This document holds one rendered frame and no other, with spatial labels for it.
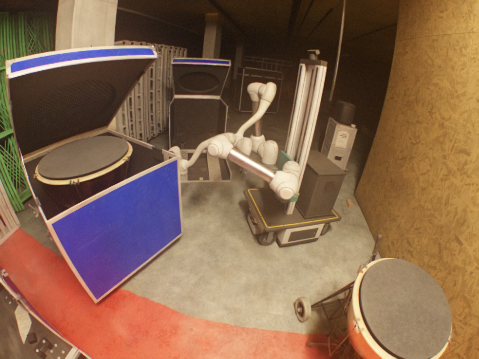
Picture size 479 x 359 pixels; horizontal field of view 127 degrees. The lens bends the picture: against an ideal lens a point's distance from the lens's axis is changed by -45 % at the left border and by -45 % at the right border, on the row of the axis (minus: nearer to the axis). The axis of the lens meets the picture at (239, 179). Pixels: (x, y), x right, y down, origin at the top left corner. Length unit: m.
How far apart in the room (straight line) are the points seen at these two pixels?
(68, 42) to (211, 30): 4.90
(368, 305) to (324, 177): 1.26
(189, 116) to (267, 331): 4.03
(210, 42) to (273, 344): 6.68
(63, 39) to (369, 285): 3.12
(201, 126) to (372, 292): 4.26
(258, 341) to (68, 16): 3.30
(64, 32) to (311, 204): 3.05
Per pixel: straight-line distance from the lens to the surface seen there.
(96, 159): 1.69
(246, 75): 7.32
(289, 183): 1.55
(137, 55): 1.57
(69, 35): 2.52
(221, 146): 1.57
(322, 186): 2.05
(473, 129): 2.01
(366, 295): 1.15
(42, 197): 2.46
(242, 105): 7.43
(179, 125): 4.65
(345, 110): 3.97
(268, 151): 2.13
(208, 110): 4.58
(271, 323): 1.79
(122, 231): 1.52
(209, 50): 6.67
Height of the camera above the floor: 1.62
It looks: 29 degrees down
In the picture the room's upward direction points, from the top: 7 degrees clockwise
